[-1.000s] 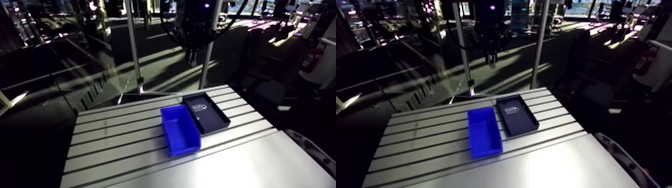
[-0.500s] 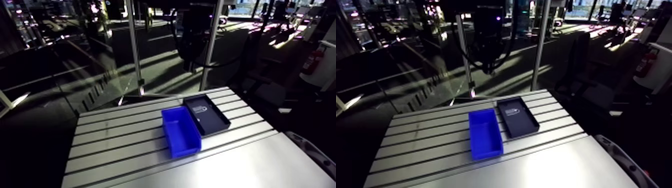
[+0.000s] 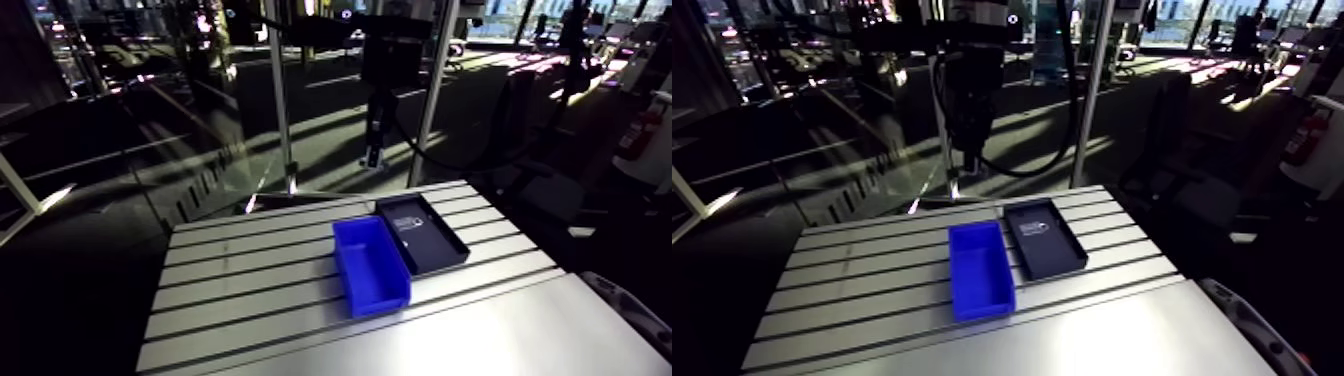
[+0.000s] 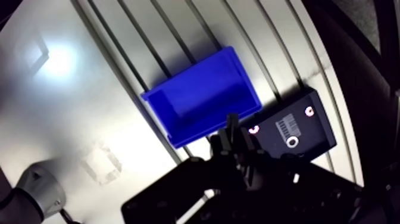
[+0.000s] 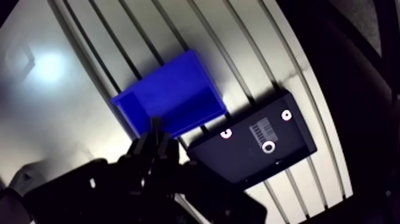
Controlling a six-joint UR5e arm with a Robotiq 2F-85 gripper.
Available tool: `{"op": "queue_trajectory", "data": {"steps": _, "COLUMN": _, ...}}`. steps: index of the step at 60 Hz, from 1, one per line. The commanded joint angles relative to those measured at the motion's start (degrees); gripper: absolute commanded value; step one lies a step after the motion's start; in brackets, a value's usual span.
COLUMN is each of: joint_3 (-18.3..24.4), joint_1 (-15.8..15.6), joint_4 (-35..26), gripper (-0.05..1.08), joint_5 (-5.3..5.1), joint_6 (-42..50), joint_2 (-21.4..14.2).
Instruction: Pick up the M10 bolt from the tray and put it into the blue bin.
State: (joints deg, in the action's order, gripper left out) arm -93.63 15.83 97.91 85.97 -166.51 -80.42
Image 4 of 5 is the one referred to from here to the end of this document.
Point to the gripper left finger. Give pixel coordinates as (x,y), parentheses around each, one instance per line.
(222,147)

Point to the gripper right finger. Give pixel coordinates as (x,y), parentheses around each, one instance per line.
(247,150)

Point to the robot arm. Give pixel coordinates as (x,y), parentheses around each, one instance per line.
(34,194)

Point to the blue bin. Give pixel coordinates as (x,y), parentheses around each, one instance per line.
(203,97)

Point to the steel bolt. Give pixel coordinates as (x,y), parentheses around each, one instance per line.
(296,178)

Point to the black tray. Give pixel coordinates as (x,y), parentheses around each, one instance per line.
(175,184)

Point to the dark blue-grey block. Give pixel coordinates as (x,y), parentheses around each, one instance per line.
(293,125)

